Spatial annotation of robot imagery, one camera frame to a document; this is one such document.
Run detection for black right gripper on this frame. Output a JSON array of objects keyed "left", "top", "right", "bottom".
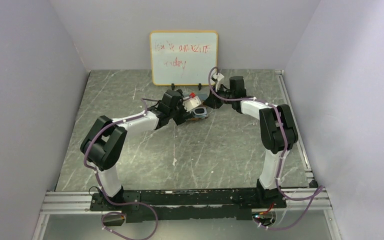
[{"left": 202, "top": 84, "right": 235, "bottom": 110}]

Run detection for white frame sunglasses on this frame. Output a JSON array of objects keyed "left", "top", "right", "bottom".
[{"left": 192, "top": 106, "right": 209, "bottom": 115}]

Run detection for blue glasses case green lining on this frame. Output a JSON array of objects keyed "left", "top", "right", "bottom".
[{"left": 196, "top": 93, "right": 209, "bottom": 102}]

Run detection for plaid glasses case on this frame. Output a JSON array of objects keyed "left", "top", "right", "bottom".
[{"left": 187, "top": 113, "right": 209, "bottom": 121}]

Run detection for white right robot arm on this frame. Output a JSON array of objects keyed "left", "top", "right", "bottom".
[{"left": 204, "top": 72, "right": 299, "bottom": 208}]

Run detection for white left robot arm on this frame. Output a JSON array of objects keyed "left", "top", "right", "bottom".
[{"left": 80, "top": 89, "right": 199, "bottom": 210}]

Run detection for yellow framed whiteboard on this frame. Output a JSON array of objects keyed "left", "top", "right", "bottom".
[{"left": 149, "top": 30, "right": 219, "bottom": 86}]

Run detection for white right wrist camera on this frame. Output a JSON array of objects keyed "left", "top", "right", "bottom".
[{"left": 210, "top": 72, "right": 225, "bottom": 92}]

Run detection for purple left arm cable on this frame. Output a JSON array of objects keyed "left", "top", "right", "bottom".
[{"left": 83, "top": 96, "right": 193, "bottom": 240}]

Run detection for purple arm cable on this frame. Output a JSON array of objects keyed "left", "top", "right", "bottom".
[
  {"left": 207, "top": 67, "right": 325, "bottom": 232},
  {"left": 83, "top": 96, "right": 193, "bottom": 240}
]

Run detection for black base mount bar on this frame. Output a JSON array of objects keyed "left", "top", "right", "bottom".
[{"left": 89, "top": 187, "right": 287, "bottom": 223}]

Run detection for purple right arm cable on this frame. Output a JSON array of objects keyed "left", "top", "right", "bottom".
[{"left": 207, "top": 67, "right": 325, "bottom": 232}]

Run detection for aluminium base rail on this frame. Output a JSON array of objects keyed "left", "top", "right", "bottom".
[{"left": 33, "top": 67, "right": 332, "bottom": 240}]

